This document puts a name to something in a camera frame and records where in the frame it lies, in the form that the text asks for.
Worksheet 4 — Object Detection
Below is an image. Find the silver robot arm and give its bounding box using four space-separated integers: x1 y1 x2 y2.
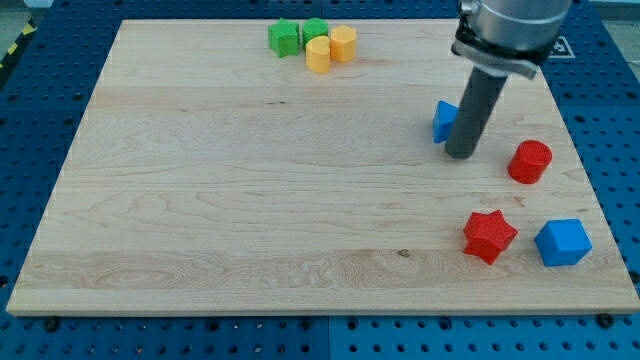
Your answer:
451 0 572 79

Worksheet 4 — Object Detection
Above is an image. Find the green star block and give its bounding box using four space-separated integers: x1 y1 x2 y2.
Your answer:
267 19 300 58

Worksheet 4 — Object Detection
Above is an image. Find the red star block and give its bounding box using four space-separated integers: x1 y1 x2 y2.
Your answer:
463 210 518 265

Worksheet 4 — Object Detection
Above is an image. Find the wooden board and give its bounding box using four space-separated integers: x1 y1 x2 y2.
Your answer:
7 20 639 317

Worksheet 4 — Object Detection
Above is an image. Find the yellow heart block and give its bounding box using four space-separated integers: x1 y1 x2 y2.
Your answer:
306 36 331 74

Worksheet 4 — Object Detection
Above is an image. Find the blue triangle block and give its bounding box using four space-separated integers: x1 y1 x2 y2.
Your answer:
432 101 458 143

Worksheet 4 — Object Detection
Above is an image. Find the yellow hexagon block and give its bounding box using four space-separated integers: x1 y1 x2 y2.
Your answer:
330 25 357 63

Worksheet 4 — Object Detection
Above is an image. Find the green cylinder block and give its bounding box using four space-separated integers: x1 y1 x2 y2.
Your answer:
302 18 329 49

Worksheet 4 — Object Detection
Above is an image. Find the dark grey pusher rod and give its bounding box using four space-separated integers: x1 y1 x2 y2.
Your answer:
445 67 507 160

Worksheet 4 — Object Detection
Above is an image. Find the red cylinder block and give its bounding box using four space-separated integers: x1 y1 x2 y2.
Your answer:
507 140 553 184

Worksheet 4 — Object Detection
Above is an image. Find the blue cube block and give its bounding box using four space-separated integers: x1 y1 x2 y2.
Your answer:
535 219 592 267

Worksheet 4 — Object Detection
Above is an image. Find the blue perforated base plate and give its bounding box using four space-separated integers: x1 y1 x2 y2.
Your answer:
1 1 639 359

